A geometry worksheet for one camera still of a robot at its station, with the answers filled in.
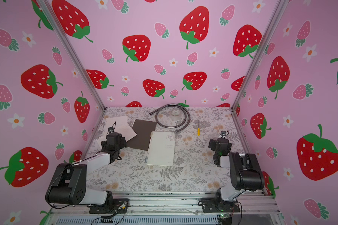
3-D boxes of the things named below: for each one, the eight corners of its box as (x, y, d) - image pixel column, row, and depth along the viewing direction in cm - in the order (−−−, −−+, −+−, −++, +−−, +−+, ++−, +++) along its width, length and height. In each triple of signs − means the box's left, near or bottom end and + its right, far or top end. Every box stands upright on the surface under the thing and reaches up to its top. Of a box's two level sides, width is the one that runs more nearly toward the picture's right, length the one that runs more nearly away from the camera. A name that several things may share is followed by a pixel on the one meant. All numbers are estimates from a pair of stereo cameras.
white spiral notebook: (145, 165, 91) (145, 164, 89) (150, 133, 107) (149, 131, 105) (174, 165, 91) (174, 164, 89) (174, 133, 107) (174, 131, 105)
